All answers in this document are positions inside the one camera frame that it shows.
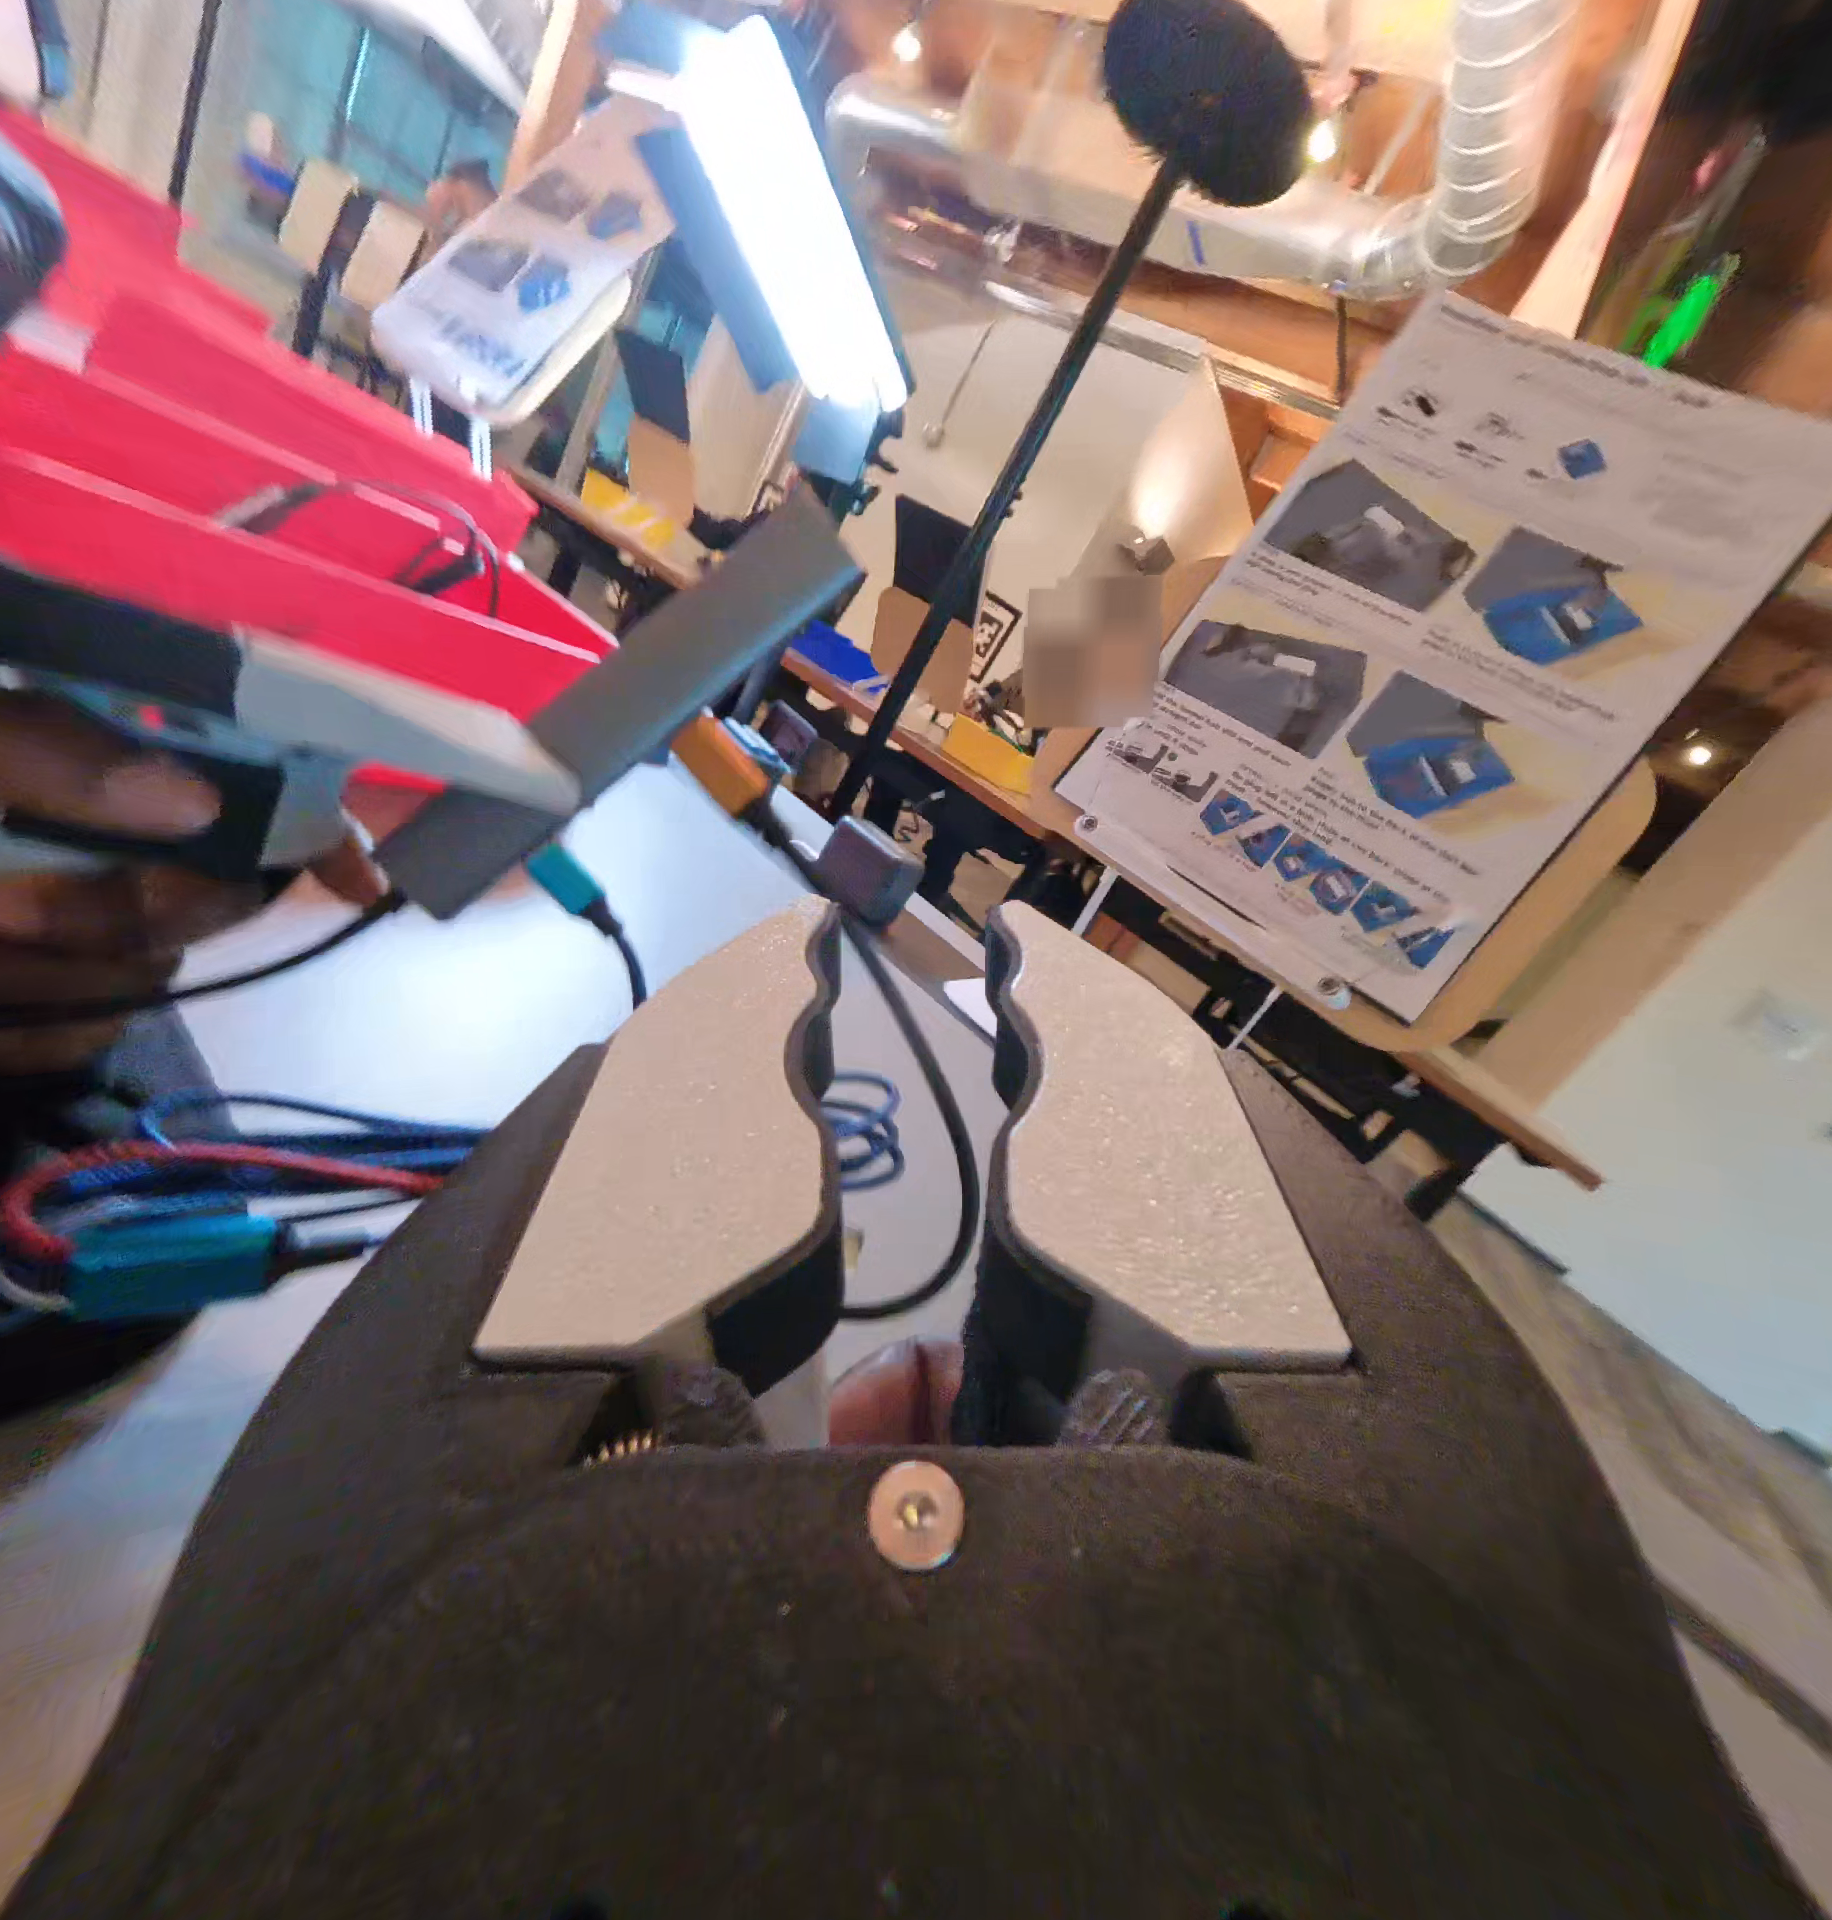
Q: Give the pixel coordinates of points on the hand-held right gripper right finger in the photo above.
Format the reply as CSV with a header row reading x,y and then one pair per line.
x,y
1156,1170

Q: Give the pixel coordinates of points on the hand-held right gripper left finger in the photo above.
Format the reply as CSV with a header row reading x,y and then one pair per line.
x,y
676,1156

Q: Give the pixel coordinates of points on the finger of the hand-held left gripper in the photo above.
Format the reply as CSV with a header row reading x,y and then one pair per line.
x,y
406,726

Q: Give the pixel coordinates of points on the long grey usb hub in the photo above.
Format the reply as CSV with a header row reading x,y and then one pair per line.
x,y
676,676

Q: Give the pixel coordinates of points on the blue metal usb plug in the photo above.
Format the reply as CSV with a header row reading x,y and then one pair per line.
x,y
165,1266

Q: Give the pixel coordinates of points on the person's left hand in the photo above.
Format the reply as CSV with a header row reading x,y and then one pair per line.
x,y
46,930

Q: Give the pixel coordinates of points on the red divided plastic bin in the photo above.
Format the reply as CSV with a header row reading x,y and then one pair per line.
x,y
255,436

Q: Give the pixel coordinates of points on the blue plastic bin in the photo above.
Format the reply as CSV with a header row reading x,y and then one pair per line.
x,y
841,652

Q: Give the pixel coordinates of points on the yellow plastic bin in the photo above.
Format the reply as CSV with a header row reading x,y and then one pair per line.
x,y
990,755

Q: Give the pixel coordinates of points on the small instruction poster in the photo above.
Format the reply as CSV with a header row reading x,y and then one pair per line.
x,y
526,271

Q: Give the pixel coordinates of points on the white light panel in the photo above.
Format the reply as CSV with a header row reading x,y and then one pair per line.
x,y
781,225

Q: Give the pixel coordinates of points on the large instruction poster board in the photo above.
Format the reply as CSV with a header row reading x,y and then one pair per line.
x,y
1530,601

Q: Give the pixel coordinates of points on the black foam microphone on stand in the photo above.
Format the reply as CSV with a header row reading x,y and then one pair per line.
x,y
1209,97

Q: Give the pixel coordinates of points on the silver ventilation duct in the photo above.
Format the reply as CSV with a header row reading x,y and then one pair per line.
x,y
1396,225

